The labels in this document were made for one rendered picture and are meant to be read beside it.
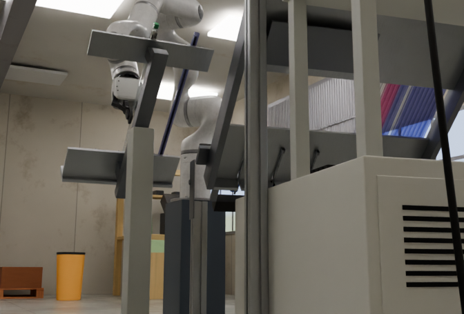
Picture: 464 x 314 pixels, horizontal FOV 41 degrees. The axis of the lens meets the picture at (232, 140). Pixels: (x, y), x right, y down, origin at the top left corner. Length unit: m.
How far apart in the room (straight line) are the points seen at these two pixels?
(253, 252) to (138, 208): 0.47
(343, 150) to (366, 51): 0.92
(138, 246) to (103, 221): 9.29
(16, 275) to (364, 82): 8.78
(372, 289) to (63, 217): 9.98
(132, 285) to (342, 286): 0.78
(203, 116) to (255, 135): 1.09
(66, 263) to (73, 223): 2.03
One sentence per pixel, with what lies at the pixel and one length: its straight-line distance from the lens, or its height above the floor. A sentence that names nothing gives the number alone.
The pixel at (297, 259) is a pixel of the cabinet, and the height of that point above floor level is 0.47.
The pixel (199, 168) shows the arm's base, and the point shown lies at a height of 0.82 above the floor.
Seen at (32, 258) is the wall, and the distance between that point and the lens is 10.69.
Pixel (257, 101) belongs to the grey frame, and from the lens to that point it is 1.35.
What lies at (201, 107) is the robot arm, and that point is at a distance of 2.41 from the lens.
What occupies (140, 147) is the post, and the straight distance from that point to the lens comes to 1.68.
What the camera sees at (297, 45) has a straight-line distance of 1.26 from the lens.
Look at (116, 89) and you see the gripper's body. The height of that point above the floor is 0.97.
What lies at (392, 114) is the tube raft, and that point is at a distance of 1.90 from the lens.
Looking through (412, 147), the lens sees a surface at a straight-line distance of 2.00.
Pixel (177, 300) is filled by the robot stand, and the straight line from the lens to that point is 2.31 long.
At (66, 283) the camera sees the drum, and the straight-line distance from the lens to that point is 8.89.
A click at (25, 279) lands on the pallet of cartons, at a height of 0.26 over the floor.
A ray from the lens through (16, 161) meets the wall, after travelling 10.77.
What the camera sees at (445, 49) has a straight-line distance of 1.84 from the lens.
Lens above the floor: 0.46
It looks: 12 degrees up
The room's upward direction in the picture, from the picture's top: straight up
